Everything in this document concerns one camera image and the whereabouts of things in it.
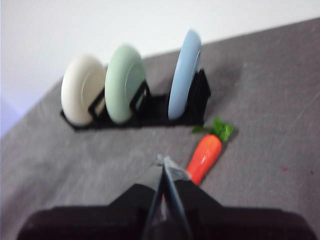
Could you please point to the cream round plate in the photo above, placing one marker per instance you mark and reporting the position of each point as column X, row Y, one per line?
column 77, row 90

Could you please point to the black plate rack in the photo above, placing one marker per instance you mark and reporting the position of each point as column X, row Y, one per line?
column 155, row 110

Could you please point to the orange carrot with green leaves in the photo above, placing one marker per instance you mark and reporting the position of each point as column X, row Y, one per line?
column 205, row 155

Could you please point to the green round plate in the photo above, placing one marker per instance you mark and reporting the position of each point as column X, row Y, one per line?
column 117, row 85

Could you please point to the blue round plate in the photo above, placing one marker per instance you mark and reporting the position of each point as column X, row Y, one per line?
column 183, row 75

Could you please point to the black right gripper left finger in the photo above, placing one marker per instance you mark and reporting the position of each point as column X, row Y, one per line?
column 105, row 222

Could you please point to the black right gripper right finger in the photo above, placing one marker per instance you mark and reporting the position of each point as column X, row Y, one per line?
column 225, row 225

